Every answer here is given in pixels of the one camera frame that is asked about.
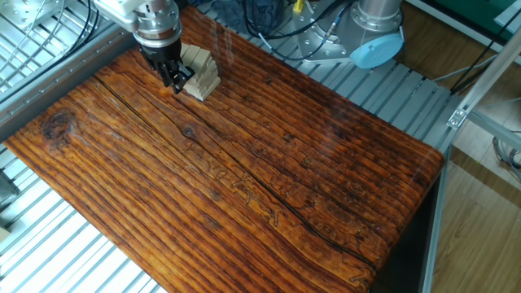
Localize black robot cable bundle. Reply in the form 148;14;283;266
243;0;359;62

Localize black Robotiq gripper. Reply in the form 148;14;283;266
139;39;195;95

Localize glossy wood grain table cover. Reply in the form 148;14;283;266
2;4;445;293

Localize black cable along post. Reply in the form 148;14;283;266
449;18;521;95

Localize aluminium frame post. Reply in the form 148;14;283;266
446;26;521;131

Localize silver perforated mounting plate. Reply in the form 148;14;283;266
0;0;56;32

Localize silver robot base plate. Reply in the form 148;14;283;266
295;10;370;66

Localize aluminium table leg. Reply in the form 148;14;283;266
418;146;453;293

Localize grey blue towel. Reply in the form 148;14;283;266
211;0;286;36

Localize black cable pair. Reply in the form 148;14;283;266
60;0;103;60

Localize grey cable bundle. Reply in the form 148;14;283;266
491;132;521;182

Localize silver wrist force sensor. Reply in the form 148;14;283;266
133;0;183;49

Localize grey aluminium edge rail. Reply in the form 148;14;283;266
0;18;142;142

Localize wooden Jenga block tower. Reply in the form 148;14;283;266
180;42;222;103

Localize aluminium frame crossbar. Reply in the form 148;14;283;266
467;110;521;151

